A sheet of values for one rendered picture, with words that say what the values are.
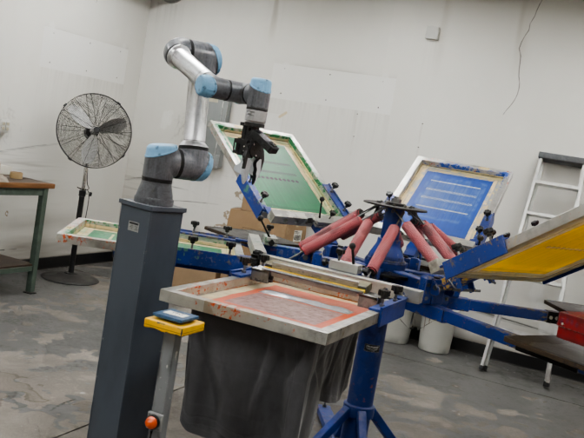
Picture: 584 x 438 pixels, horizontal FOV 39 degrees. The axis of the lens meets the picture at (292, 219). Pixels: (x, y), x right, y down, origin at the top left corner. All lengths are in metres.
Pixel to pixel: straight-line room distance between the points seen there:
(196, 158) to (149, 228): 0.33
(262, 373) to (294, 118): 5.18
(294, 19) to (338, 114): 0.99
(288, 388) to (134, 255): 0.87
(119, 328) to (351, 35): 4.84
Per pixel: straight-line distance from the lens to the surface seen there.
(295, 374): 2.59
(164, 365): 2.47
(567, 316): 2.94
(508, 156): 7.05
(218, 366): 2.70
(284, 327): 2.47
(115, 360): 3.24
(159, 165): 3.11
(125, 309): 3.17
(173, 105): 8.25
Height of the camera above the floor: 1.53
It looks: 5 degrees down
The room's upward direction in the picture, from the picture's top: 10 degrees clockwise
